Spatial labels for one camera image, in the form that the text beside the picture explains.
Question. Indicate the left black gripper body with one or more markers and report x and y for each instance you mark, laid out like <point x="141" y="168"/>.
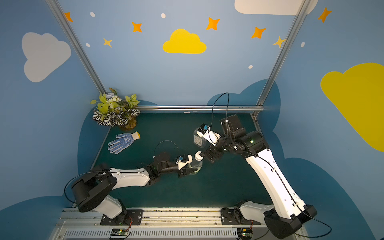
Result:
<point x="183" y="169"/>

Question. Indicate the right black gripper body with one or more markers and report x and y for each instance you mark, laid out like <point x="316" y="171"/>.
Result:
<point x="211" y="153"/>

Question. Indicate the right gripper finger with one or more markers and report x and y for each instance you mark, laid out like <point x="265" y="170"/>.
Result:
<point x="205" y="155"/>
<point x="213" y="159"/>

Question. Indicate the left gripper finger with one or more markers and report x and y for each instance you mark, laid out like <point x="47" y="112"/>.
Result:
<point x="191" y="171"/>
<point x="181" y="175"/>

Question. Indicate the white cap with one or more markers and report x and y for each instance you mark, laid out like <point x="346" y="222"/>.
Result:
<point x="198" y="156"/>

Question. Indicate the round clear bottle green label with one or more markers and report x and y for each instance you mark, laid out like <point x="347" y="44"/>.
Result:
<point x="196" y="165"/>

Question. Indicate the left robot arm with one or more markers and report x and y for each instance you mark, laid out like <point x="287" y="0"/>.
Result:
<point x="92" y="191"/>

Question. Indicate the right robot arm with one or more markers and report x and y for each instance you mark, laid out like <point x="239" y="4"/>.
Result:
<point x="288" y="212"/>

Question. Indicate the square clear bottle white label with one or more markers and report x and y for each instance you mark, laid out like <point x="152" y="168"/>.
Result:
<point x="199" y="141"/>

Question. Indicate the blue dotted work glove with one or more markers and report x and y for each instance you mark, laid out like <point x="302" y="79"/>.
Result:
<point x="122" y="142"/>

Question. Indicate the right circuit board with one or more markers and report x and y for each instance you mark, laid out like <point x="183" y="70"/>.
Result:
<point x="244" y="234"/>

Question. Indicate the circuit board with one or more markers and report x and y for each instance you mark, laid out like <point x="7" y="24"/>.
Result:
<point x="121" y="233"/>
<point x="244" y="234"/>

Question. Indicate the left circuit board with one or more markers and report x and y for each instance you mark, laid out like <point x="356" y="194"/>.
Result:
<point x="121" y="233"/>

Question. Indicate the artificial potted plant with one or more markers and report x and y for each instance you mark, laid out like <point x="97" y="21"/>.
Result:
<point x="113" y="111"/>

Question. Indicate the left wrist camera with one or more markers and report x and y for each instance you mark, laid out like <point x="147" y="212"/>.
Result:
<point x="183" y="161"/>

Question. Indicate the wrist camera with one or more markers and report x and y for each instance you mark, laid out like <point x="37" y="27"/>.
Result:
<point x="183" y="161"/>
<point x="205" y="131"/>

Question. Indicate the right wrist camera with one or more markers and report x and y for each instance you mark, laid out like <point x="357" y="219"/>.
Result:
<point x="205" y="131"/>

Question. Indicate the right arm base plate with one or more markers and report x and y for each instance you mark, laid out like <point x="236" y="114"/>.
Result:
<point x="233" y="217"/>

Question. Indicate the aluminium front rail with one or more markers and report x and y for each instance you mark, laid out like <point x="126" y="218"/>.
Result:
<point x="157" y="224"/>

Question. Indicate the aluminium rail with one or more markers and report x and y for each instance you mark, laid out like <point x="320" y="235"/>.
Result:
<point x="157" y="224"/>
<point x="201" y="108"/>

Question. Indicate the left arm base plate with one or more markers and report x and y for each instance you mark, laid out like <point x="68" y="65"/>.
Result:
<point x="126" y="217"/>

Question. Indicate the aluminium back rail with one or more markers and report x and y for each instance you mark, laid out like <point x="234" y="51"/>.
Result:
<point x="201" y="108"/>

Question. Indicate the right aluminium corner post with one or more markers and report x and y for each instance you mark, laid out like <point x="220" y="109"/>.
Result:
<point x="290" y="38"/>

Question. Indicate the aluminium corner post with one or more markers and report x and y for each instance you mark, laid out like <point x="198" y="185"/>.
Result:
<point x="290" y="38"/>
<point x="64" y="23"/>

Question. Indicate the left aluminium corner post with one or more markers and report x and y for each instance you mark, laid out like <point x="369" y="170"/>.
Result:
<point x="64" y="23"/>

